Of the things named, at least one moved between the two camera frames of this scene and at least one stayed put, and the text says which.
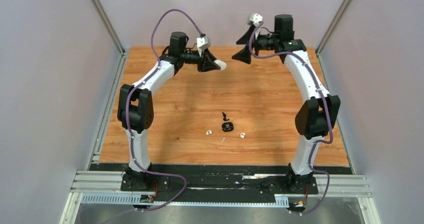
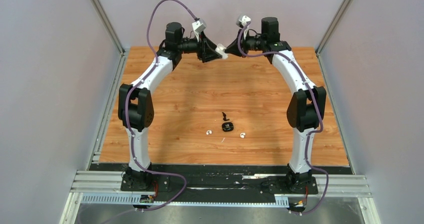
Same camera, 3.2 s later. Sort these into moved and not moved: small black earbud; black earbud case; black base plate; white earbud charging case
Moved: white earbud charging case
Not moved: black base plate; black earbud case; small black earbud
